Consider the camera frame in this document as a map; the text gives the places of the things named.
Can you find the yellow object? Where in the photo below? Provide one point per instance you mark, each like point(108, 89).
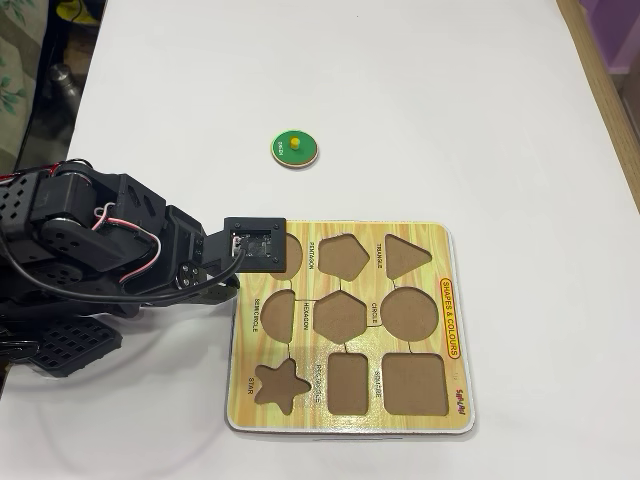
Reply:
point(75, 11)

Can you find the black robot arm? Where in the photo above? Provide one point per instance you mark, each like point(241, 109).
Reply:
point(65, 240)

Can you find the black table clamp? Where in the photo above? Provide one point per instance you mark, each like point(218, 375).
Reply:
point(17, 348)

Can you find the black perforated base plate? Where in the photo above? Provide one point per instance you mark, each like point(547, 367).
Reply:
point(75, 345)

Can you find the green circle piece yellow pin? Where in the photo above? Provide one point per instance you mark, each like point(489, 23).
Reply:
point(305, 150)

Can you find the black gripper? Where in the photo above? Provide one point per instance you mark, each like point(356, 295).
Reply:
point(188, 273)

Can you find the steel bottle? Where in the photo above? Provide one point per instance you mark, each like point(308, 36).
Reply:
point(64, 87)

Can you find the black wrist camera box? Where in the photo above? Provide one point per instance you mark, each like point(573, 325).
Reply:
point(260, 245)

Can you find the wooden shapes puzzle board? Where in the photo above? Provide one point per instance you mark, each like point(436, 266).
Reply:
point(240, 400)

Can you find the floral curtain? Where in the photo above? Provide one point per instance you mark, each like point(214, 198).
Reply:
point(20, 75)

